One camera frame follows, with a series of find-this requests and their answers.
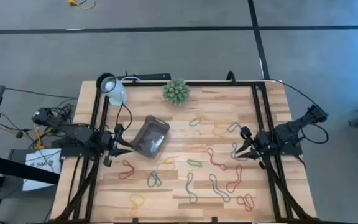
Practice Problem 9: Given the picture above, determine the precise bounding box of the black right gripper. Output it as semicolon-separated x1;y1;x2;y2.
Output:
236;126;272;170

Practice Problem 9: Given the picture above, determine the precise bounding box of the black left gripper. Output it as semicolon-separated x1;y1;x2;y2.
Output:
99;123;135;167

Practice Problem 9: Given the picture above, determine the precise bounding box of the red rubber band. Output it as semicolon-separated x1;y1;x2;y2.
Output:
118;159;135;180
236;194;255;212
206;147;227;172

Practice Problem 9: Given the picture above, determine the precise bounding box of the grey rubber band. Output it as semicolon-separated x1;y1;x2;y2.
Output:
227;121;242;133

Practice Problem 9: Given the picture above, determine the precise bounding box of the smoky translucent plastic bin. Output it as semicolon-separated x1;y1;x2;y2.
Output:
129;114;171;159

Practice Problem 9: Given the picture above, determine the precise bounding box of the orange rubber band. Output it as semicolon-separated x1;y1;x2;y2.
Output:
226;164;244;194

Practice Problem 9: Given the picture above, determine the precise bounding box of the blue-grey rubber band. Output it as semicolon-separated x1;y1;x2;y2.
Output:
147;170;162;188

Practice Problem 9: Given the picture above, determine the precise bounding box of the orange-yellow rubber band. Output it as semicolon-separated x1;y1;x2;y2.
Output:
157;156;177;170

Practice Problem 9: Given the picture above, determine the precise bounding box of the long teal rubber band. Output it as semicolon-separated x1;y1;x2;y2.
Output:
185;172;199;205
208;174;231;203

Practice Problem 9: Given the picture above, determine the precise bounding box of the white table lamp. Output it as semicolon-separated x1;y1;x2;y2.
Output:
95;72;128;107

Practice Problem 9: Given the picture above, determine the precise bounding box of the black power strip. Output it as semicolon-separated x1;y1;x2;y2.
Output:
116;73;172;82

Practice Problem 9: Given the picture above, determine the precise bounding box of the green succulent in patterned pot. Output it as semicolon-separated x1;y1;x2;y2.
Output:
162;77;191;106

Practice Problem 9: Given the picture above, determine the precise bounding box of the white paper sheet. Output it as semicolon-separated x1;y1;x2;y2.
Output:
22;148;62;192

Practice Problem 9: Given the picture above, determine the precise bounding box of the black beam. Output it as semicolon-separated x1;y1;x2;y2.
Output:
0;151;61;185

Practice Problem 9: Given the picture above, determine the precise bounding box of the short black floor tape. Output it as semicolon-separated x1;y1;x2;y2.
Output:
247;0;270;80

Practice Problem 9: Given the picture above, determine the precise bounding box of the long black floor tape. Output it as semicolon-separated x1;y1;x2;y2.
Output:
0;24;358;34

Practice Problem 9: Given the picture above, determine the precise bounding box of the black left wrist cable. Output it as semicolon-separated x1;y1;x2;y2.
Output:
114;102;133;131

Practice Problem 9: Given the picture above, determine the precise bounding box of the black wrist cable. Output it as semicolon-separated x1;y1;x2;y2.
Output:
301;123;329;145
114;102;133;131

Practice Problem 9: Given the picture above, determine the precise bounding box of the white cable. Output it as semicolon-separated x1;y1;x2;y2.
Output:
120;75;141;83

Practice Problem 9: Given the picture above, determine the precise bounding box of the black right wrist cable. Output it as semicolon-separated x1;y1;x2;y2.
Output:
301;123;329;145

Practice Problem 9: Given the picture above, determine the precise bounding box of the black right supply cable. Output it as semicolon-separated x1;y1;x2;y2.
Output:
268;78;319;110

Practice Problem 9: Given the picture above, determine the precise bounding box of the black aluminium table frame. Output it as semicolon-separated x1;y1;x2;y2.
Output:
53;80;315;223

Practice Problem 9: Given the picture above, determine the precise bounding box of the thin black floor cable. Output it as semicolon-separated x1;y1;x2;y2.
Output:
4;88;80;100

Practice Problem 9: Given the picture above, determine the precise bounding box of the yellow floor cable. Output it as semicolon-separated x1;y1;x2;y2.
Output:
68;0;96;10

